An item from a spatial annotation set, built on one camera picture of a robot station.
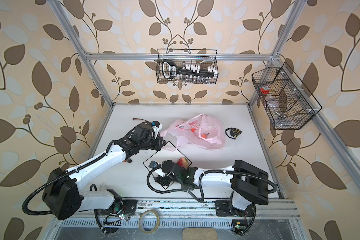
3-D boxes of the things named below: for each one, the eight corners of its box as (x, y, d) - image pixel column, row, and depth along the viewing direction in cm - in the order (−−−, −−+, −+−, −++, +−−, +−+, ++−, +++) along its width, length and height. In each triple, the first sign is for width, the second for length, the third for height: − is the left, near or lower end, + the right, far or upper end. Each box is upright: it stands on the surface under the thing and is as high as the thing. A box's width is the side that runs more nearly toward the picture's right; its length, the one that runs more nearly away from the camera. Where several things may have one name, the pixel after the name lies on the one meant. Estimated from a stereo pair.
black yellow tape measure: (223, 133, 106) (224, 130, 103) (229, 126, 109) (230, 124, 107) (234, 140, 102) (235, 138, 99) (240, 133, 106) (241, 130, 103)
